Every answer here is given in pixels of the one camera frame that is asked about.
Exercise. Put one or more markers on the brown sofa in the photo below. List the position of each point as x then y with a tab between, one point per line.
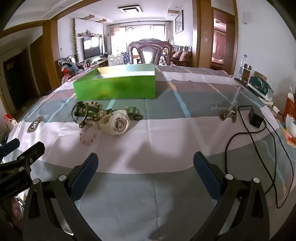
182	58

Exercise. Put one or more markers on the carved wooden chair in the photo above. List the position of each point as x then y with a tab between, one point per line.
136	49

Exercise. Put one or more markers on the dark green bangle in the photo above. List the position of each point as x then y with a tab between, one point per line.
73	111

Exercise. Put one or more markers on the white bowl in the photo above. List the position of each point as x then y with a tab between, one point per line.
291	121

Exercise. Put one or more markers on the framed wall picture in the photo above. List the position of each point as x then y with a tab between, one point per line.
179	22

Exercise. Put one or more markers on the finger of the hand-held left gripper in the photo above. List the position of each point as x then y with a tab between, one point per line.
32	154
9	147

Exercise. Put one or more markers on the wooden television cabinet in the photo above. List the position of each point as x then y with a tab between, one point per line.
99	63

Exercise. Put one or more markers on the glass jar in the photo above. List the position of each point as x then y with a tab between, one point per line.
247	74

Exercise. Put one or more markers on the ivy garland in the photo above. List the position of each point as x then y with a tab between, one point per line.
75	39

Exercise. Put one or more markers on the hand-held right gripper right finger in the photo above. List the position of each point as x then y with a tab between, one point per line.
205	177

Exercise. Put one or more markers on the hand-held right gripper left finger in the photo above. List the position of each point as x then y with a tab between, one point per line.
84	177

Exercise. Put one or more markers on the white play fence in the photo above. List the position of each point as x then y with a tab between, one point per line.
115	60

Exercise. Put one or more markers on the green tissue pack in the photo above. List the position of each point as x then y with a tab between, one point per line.
260	87

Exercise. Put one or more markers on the rectangular ceiling light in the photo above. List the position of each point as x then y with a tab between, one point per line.
129	9

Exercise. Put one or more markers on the orange basket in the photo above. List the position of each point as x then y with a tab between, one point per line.
291	105

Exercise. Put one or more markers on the pile of clothes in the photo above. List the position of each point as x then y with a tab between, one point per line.
69	68

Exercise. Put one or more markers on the red white paper bag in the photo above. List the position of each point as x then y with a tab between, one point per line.
10	121

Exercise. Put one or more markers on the green cardboard box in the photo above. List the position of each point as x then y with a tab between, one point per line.
115	88

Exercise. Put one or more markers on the plastic water bottle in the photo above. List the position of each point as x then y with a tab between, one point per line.
242	62

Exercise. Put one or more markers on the flat screen television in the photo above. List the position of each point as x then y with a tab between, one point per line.
92	47

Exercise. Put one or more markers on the white wall box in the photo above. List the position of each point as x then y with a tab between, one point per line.
246	18

